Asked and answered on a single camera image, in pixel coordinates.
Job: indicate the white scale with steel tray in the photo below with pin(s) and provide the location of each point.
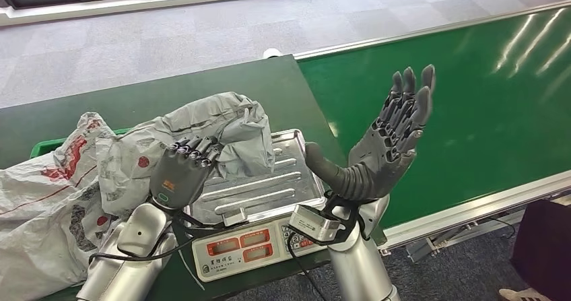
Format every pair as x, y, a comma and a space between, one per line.
267, 187

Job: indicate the person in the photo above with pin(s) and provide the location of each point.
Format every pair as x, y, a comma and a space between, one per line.
544, 245

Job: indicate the dark green table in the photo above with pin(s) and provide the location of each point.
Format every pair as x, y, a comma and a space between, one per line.
200, 85

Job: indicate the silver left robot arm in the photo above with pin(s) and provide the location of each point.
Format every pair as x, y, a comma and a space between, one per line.
129, 263

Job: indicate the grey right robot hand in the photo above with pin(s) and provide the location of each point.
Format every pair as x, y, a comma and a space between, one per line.
379, 165

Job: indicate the green conveyor belt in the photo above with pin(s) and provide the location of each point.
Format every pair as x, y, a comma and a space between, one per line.
468, 111

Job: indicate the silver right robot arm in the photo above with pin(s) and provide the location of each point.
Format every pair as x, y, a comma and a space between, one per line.
357, 263

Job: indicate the green plastic crate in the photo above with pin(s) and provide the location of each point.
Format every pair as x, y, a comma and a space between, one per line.
49, 146

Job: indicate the plain grey parcel bag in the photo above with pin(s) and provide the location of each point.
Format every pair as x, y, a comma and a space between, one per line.
223, 120

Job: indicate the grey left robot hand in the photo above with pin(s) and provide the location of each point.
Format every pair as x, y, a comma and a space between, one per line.
178, 178

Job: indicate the small white round cap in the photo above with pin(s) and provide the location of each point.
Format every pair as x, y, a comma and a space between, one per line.
272, 53

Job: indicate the grey parcel bag red print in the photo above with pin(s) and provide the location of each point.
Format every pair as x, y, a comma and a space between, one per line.
40, 218

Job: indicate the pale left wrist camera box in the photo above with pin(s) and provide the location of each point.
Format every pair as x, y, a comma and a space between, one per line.
234, 217

